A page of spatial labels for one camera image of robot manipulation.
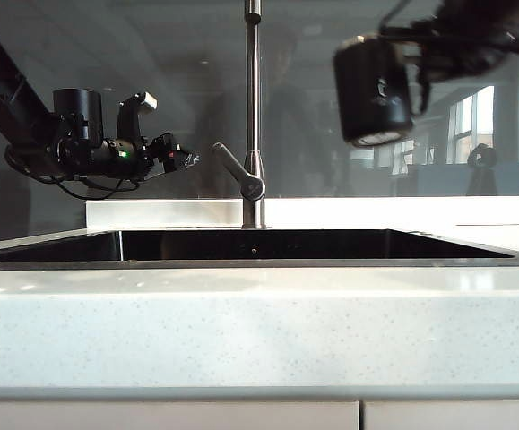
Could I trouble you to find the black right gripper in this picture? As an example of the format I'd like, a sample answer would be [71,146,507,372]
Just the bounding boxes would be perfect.
[379,17,519,85]

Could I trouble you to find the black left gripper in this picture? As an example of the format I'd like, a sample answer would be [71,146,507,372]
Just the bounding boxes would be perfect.
[149,131,202,174]

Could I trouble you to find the brushed steel faucet lever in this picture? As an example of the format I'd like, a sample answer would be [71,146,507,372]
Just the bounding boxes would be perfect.
[210,142,266,201]

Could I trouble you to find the black steel mug with handle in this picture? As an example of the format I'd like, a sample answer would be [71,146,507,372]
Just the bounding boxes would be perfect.
[333,34,431,149]

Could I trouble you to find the brushed steel faucet pipe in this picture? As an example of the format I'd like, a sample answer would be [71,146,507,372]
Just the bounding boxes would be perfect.
[239,0,268,230]

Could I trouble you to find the black sink basin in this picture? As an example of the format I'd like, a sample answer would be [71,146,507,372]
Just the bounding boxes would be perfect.
[0,228,519,271]

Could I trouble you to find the beige cabinet front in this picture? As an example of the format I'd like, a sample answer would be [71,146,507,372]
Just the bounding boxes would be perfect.
[361,400,519,430]
[0,400,360,430]

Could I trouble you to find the black left camera mount bracket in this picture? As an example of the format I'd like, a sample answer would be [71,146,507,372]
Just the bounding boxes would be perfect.
[116,91,152,145]

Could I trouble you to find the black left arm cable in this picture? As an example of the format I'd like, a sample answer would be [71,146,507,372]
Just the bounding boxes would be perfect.
[4,147,142,202]

